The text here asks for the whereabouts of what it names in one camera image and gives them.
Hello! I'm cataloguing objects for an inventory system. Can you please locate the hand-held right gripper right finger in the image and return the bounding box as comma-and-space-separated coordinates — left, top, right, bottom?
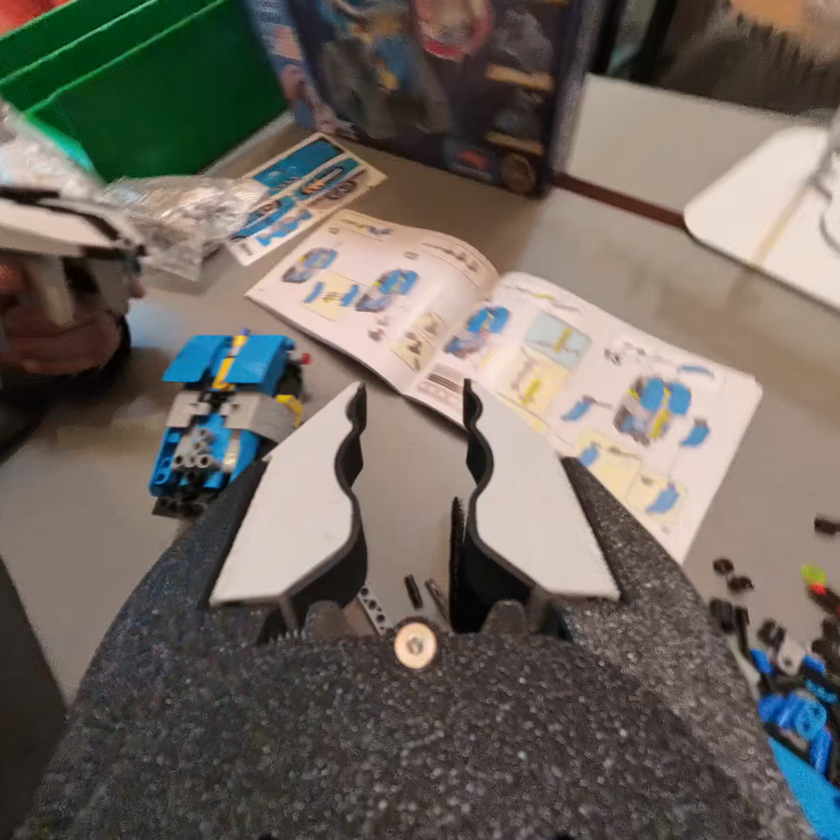
449, 378, 622, 634

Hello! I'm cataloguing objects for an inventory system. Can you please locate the instruction booklet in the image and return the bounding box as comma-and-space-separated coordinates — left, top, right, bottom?
245, 209, 765, 567

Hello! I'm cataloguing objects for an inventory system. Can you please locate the pile of toy building pieces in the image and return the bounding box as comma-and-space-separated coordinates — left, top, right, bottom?
709, 512, 840, 840

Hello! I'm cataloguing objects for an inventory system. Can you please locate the dark blue kit box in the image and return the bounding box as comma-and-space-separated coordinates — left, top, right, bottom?
241, 0, 593, 199

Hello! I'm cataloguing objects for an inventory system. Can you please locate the partly built blue toy robot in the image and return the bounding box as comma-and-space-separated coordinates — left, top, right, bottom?
148, 327, 311, 521

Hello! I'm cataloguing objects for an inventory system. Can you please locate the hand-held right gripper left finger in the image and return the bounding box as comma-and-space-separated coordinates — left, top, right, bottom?
207, 382, 368, 634

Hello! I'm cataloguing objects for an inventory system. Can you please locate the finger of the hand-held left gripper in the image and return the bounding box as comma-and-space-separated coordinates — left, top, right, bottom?
0, 185, 150, 259

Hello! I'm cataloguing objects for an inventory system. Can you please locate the person's left hand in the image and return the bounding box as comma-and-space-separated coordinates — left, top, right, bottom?
0, 259, 133, 376

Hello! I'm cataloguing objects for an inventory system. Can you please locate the red plastic bin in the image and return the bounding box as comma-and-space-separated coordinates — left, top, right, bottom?
0, 0, 70, 35

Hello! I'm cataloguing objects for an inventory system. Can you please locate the blue sticker sheet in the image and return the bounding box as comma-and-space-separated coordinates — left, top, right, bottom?
225, 131, 389, 268

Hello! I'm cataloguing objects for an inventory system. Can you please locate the crumpled clear plastic bag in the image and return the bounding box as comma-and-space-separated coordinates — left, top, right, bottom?
0, 98, 265, 281

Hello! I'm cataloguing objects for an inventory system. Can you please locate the grey desk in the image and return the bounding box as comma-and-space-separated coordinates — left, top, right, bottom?
0, 72, 840, 723

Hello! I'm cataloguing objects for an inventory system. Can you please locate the green plastic bin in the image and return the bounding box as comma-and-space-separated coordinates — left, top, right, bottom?
0, 0, 291, 182

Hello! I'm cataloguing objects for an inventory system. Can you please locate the long grey holed beam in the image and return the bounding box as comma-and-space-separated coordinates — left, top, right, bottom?
356, 583, 396, 635

